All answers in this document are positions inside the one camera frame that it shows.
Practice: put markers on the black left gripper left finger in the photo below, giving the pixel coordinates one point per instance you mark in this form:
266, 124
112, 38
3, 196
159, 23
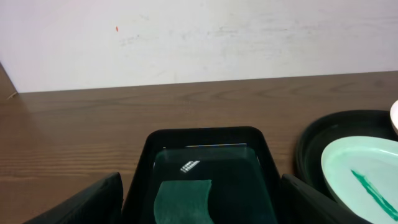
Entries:
99, 203

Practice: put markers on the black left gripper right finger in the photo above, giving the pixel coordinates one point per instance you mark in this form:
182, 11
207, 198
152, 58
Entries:
304, 204

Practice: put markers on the mint green stained plate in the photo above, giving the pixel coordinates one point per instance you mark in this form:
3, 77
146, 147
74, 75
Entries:
361, 174

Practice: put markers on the green scrubbing sponge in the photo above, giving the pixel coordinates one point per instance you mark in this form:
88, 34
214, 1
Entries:
183, 202

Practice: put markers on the white plate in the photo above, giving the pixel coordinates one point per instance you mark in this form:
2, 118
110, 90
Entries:
394, 116

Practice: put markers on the black rectangular tray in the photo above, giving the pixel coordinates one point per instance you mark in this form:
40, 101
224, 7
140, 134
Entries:
245, 180

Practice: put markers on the black round tray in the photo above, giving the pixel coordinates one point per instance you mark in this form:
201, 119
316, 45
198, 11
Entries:
315, 138

